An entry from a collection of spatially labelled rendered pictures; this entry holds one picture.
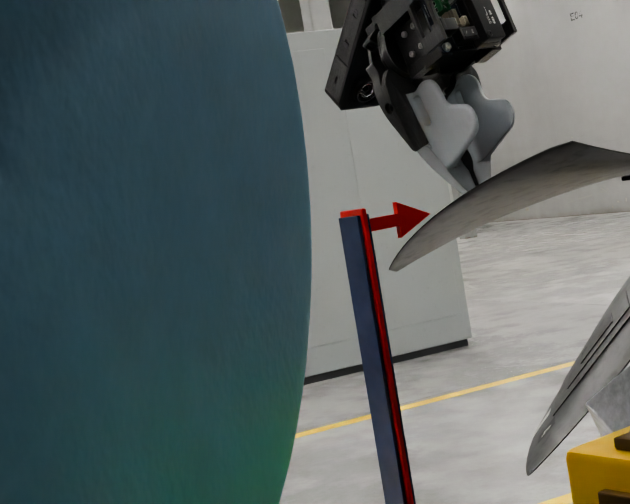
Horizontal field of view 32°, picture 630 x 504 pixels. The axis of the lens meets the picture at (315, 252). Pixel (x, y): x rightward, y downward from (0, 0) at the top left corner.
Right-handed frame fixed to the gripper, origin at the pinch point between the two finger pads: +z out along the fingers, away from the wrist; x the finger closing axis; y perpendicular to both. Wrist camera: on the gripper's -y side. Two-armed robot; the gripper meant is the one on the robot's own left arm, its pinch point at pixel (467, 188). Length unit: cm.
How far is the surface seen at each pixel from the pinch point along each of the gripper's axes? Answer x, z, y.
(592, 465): -19.0, 19.7, 20.9
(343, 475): 198, 15, -349
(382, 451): -13.3, 15.6, -2.7
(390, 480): -13.4, 17.6, -3.0
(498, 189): -1.4, 1.7, 4.3
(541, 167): -1.0, 2.0, 8.3
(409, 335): 396, -56, -527
